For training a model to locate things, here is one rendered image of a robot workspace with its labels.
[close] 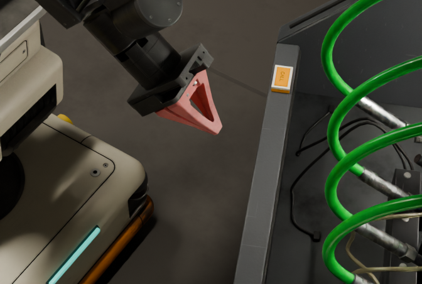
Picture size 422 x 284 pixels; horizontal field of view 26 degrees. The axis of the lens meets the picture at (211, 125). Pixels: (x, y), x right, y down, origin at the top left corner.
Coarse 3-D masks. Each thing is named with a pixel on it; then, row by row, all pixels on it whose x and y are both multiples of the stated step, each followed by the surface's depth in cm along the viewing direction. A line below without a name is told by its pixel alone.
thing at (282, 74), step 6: (276, 72) 151; (282, 72) 151; (288, 72) 151; (276, 78) 150; (282, 78) 150; (288, 78) 150; (276, 84) 149; (282, 84) 149; (276, 90) 150; (282, 90) 149; (288, 90) 149
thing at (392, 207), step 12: (384, 204) 95; (396, 204) 94; (408, 204) 94; (420, 204) 93; (360, 216) 97; (372, 216) 96; (336, 228) 100; (348, 228) 98; (336, 240) 101; (324, 252) 103; (336, 264) 105; (336, 276) 106; (348, 276) 107; (360, 276) 108
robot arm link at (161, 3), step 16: (48, 0) 99; (64, 0) 98; (96, 0) 97; (112, 0) 97; (128, 0) 95; (144, 0) 94; (160, 0) 96; (176, 0) 97; (64, 16) 100; (80, 16) 99; (112, 16) 98; (128, 16) 96; (144, 16) 94; (160, 16) 95; (176, 16) 96; (128, 32) 98; (144, 32) 97
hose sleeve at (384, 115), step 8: (360, 104) 119; (368, 104) 119; (376, 104) 120; (368, 112) 120; (376, 112) 120; (384, 112) 120; (384, 120) 120; (392, 120) 120; (400, 120) 121; (392, 128) 121
